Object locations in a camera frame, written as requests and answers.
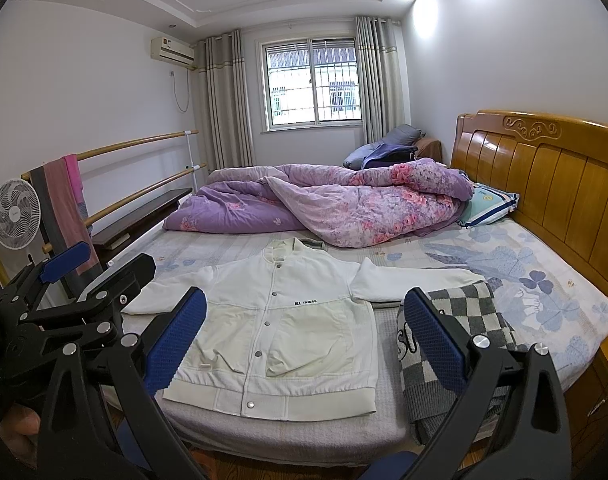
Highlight grey white checkered sweater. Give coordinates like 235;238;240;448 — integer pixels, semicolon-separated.
396;280;530;446

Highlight white standing fan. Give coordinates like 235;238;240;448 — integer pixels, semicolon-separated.
0;177;44;252

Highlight window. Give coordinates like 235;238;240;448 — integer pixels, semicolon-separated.
256;35;365;133

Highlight white air conditioner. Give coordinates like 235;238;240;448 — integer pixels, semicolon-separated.
150;36;197;68

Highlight white rail post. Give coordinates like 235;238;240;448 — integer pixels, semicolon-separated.
186;131;197;197

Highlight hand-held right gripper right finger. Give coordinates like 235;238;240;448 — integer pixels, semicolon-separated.
403;287;574;480

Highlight brown chair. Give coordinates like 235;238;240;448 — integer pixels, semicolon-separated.
415;136;443;164

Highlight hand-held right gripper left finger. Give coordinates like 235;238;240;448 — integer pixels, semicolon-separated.
36;286;207;480

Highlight blue white pillow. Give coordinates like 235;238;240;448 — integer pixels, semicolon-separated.
456;184;520;229

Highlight white button jacket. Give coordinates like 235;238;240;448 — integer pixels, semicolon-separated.
120;238;487;408

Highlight wooden rail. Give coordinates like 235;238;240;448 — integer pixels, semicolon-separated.
21;130;199;182
41;161;208;256

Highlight bed with floral sheet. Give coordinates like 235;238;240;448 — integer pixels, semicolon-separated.
101;220;608;468

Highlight pile of blue grey bedding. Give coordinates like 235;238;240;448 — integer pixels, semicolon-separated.
343;124;427;171

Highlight air conditioner cable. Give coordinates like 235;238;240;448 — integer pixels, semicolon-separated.
170;67;192;113

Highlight dusty pink grey striped towel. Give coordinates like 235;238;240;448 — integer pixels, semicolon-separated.
30;158;94;286

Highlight purple floral quilt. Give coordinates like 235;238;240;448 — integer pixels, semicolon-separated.
163;157;476;249

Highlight wooden headboard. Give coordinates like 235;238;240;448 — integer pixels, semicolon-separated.
451;110;608;331

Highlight person's left hand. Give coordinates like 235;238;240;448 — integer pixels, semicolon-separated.
0;402;42;468

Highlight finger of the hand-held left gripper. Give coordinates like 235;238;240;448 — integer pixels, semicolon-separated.
18;254;157;346
0;241;97;321

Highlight grey beige curtain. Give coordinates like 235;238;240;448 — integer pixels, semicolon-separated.
354;15;412;147
193;29;257;182

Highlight wooden nightstand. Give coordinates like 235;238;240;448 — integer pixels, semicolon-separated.
566;320;608;461

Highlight bright pink towel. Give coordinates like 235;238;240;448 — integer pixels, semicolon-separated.
61;154;98;273

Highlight dark wooden bench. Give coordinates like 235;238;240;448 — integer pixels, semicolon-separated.
91;187;193;267

